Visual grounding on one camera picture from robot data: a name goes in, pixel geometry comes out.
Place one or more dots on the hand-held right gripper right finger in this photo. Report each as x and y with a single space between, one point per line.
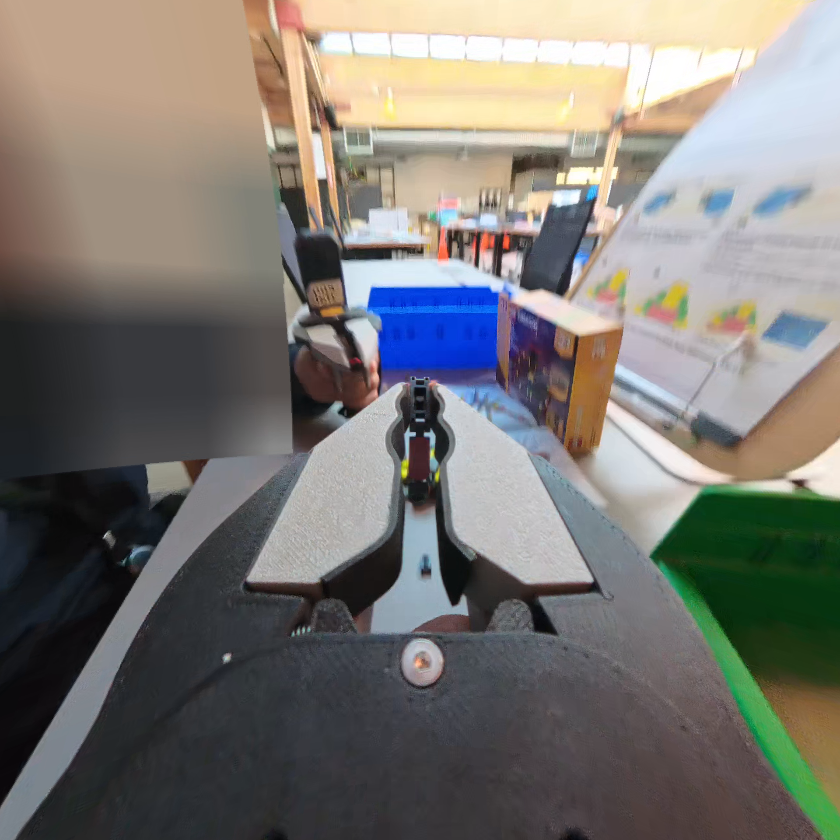
512 518

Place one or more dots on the person's left hand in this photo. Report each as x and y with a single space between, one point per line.
328 387

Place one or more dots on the blue storage bin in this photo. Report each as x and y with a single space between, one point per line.
433 334

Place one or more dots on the large spider instruction booklet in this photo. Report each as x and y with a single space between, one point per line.
499 407

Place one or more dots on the black red brick leg segment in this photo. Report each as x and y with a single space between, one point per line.
420 453

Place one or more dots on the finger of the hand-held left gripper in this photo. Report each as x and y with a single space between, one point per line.
366 344
325 344

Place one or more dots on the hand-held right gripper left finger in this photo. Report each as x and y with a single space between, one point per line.
328 512

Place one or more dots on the silver round metal object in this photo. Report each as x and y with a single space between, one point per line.
134 558

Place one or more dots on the yellow purple toy set box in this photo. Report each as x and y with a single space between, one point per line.
558 380

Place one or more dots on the white instruction poster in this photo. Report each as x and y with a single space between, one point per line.
754 229

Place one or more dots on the orange traffic cone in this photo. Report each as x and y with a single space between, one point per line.
443 246

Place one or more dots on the plywood poster stand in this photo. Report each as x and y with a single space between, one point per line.
787 446

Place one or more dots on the green storage bin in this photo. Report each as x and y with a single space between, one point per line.
754 544

